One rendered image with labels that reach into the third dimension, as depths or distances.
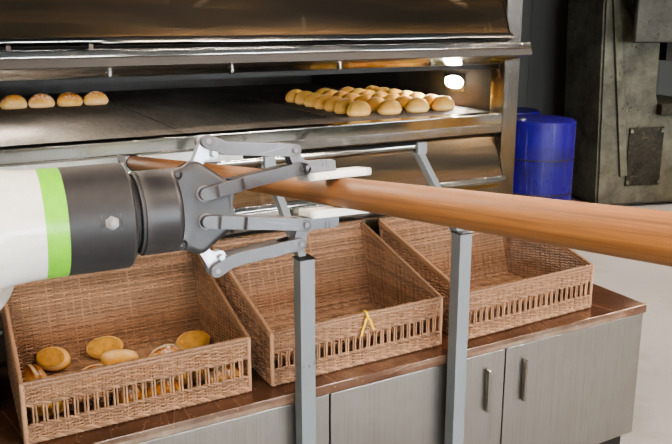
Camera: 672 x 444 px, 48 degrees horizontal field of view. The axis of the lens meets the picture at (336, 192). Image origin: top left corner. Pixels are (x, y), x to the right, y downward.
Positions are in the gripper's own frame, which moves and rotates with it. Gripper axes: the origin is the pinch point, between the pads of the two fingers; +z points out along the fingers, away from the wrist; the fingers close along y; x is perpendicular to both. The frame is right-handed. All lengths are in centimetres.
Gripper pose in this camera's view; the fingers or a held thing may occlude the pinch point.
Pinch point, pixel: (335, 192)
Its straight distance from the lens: 75.2
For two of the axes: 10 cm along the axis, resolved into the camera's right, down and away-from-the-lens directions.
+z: 8.8, -1.0, 4.6
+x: 4.6, 0.7, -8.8
